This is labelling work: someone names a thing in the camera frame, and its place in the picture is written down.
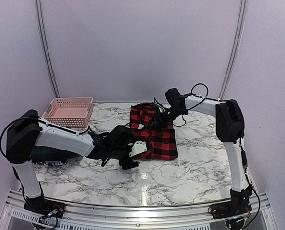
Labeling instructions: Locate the right aluminium corner post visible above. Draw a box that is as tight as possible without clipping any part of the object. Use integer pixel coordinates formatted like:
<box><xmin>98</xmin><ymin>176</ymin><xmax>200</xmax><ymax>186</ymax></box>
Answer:
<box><xmin>218</xmin><ymin>0</ymin><xmax>248</xmax><ymax>99</ymax></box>

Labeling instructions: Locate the folded striped garment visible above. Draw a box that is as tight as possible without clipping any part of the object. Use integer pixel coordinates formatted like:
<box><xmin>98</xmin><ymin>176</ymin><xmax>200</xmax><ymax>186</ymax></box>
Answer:
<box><xmin>35</xmin><ymin>160</ymin><xmax>68</xmax><ymax>167</ymax></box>

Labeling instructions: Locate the red black plaid garment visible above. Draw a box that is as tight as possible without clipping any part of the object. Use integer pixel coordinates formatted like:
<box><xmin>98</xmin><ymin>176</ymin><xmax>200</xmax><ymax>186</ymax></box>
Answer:
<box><xmin>129</xmin><ymin>103</ymin><xmax>178</xmax><ymax>161</ymax></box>

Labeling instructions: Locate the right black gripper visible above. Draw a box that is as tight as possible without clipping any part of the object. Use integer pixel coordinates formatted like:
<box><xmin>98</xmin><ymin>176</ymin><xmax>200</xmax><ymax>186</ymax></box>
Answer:
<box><xmin>148</xmin><ymin>106</ymin><xmax>186</xmax><ymax>129</ymax></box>

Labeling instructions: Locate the aluminium front frame rail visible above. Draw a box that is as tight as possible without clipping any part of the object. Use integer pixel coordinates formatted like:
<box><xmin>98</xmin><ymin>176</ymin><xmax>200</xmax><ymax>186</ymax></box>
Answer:
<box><xmin>0</xmin><ymin>190</ymin><xmax>278</xmax><ymax>230</ymax></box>

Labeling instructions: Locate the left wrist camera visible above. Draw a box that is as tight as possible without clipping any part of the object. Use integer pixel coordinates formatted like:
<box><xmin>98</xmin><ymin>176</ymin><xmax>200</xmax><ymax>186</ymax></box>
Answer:
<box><xmin>104</xmin><ymin>125</ymin><xmax>148</xmax><ymax>159</ymax></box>

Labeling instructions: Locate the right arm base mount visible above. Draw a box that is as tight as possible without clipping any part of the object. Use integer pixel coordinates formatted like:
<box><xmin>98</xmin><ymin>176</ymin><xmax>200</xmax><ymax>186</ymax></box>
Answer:
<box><xmin>208</xmin><ymin>186</ymin><xmax>253</xmax><ymax>219</ymax></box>

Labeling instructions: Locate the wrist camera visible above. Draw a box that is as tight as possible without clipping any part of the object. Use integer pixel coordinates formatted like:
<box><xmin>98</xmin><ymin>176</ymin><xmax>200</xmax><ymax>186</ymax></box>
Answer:
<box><xmin>153</xmin><ymin>88</ymin><xmax>184</xmax><ymax>112</ymax></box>
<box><xmin>104</xmin><ymin>125</ymin><xmax>148</xmax><ymax>159</ymax></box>

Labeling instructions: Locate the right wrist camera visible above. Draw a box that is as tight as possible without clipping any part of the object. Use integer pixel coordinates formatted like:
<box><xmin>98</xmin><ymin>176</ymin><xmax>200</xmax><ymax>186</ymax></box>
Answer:
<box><xmin>153</xmin><ymin>88</ymin><xmax>184</xmax><ymax>112</ymax></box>

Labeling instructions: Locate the dark green plaid garment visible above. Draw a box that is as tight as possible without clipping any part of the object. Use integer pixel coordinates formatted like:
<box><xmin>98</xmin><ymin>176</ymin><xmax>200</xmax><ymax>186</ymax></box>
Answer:
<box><xmin>30</xmin><ymin>146</ymin><xmax>80</xmax><ymax>163</ymax></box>

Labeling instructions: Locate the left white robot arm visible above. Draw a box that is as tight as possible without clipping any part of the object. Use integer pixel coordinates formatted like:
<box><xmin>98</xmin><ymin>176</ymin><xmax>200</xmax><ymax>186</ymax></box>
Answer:
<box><xmin>0</xmin><ymin>110</ymin><xmax>147</xmax><ymax>213</ymax></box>

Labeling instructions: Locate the pink plastic laundry basket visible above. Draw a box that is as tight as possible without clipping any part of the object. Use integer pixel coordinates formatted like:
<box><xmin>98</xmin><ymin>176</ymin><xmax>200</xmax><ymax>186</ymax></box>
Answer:
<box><xmin>41</xmin><ymin>97</ymin><xmax>94</xmax><ymax>128</ymax></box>

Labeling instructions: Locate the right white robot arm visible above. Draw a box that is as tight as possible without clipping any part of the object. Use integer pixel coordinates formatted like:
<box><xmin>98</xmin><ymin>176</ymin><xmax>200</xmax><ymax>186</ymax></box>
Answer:
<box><xmin>152</xmin><ymin>88</ymin><xmax>252</xmax><ymax>195</ymax></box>

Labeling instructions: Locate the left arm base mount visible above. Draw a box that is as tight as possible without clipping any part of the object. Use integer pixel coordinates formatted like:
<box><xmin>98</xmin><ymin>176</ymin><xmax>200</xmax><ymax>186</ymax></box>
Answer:
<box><xmin>22</xmin><ymin>190</ymin><xmax>65</xmax><ymax>218</ymax></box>

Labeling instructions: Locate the aluminium corner post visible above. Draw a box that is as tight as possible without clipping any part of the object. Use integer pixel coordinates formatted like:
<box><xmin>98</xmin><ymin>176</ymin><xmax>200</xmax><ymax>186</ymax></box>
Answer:
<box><xmin>218</xmin><ymin>0</ymin><xmax>248</xmax><ymax>99</ymax></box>
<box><xmin>35</xmin><ymin>0</ymin><xmax>60</xmax><ymax>98</ymax></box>

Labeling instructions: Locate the left aluminium corner post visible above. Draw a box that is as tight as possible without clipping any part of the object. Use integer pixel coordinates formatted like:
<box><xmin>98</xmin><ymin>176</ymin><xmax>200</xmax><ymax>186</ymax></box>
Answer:
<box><xmin>35</xmin><ymin>0</ymin><xmax>60</xmax><ymax>98</ymax></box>

